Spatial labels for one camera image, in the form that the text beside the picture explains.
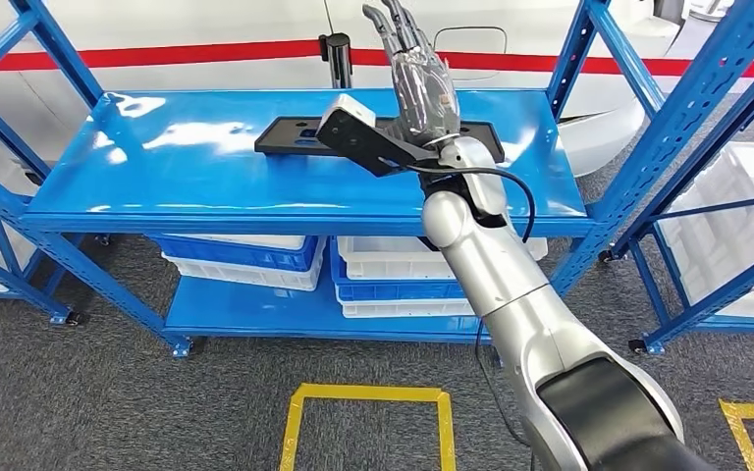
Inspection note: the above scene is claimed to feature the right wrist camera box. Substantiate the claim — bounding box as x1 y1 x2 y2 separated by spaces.
314 93 447 178

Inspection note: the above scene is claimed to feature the white car fuel flap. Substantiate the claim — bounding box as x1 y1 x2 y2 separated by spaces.
433 26 509 57

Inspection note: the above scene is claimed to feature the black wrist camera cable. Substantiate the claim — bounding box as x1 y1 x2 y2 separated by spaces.
407 164 538 245

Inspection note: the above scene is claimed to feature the white car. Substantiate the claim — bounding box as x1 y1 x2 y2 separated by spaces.
0 0 684 196

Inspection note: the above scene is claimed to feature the blue plastic storage bin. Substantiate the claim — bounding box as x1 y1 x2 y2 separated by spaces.
147 234 328 273
329 238 479 303

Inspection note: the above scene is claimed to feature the red barrier belt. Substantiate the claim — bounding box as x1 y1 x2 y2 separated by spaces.
0 38 323 73
350 48 754 79

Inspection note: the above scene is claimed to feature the thin black hanging cable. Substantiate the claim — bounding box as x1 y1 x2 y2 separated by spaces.
474 318 536 471

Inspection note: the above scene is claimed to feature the blue metal shelf rack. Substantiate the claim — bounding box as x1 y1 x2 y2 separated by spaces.
601 58 754 355
0 0 754 360
0 188 85 327

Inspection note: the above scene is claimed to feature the black chrome barrier post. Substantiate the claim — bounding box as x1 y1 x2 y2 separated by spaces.
318 32 354 90

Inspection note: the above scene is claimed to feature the black plastic plate frame part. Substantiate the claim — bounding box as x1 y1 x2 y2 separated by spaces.
254 115 506 164

